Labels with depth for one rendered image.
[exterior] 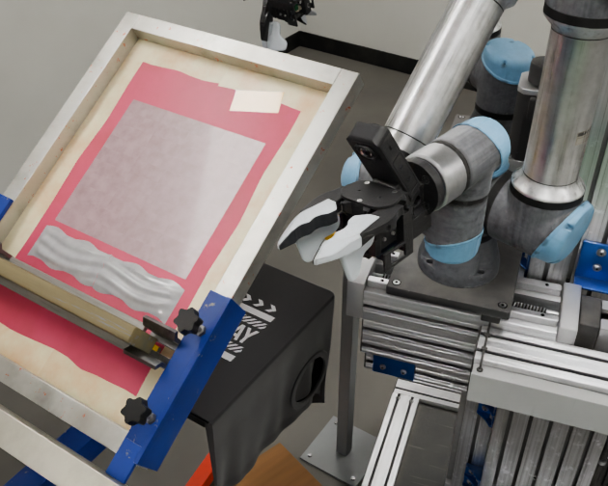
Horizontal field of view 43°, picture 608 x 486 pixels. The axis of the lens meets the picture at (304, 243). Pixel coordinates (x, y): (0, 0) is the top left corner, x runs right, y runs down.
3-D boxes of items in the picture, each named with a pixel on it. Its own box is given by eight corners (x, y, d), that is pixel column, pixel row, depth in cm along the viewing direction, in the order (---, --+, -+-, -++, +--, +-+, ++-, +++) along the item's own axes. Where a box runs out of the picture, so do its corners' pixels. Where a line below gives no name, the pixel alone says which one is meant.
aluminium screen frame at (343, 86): (135, 22, 170) (126, 11, 167) (364, 85, 144) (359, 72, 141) (-74, 333, 150) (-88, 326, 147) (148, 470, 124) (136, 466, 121)
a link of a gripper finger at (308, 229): (285, 284, 83) (351, 252, 87) (278, 237, 80) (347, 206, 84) (269, 272, 85) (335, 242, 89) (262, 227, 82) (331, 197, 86)
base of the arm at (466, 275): (504, 247, 148) (511, 204, 142) (492, 295, 136) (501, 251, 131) (427, 232, 152) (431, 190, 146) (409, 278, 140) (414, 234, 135)
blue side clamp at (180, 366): (223, 302, 135) (207, 286, 129) (246, 311, 133) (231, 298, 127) (134, 458, 127) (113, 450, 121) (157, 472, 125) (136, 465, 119)
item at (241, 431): (303, 386, 208) (303, 284, 187) (330, 399, 205) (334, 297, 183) (194, 509, 178) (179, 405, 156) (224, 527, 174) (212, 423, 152)
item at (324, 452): (333, 417, 276) (341, 193, 218) (387, 444, 266) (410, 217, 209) (299, 458, 261) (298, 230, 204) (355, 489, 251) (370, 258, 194)
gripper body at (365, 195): (383, 276, 85) (446, 229, 92) (379, 209, 81) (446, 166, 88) (332, 255, 90) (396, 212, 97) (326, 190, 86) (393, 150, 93)
